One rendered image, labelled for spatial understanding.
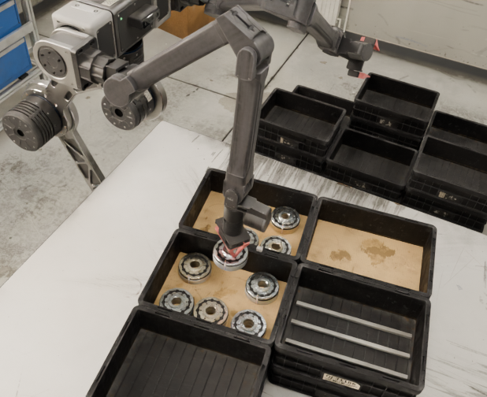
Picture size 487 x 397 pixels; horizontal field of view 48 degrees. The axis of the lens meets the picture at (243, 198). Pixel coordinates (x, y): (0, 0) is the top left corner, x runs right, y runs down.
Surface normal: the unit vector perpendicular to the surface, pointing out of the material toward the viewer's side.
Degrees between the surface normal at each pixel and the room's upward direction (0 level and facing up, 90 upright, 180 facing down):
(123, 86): 82
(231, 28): 82
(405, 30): 90
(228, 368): 0
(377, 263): 0
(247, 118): 82
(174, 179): 0
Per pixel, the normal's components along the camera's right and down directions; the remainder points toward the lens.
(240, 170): -0.34, 0.41
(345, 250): 0.06, -0.69
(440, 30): -0.43, 0.63
